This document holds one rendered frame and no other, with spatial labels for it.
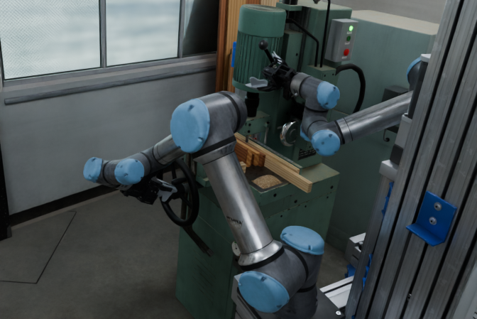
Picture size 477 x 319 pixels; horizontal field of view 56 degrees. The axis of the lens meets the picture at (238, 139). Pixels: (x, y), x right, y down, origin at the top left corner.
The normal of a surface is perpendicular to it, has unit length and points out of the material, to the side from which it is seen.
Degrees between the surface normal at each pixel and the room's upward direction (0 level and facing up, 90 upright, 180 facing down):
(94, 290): 0
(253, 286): 96
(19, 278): 1
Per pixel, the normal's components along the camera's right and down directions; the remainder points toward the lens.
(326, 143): 0.06, 0.42
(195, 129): -0.64, 0.15
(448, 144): -0.85, 0.13
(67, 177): 0.72, 0.36
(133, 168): 0.77, -0.07
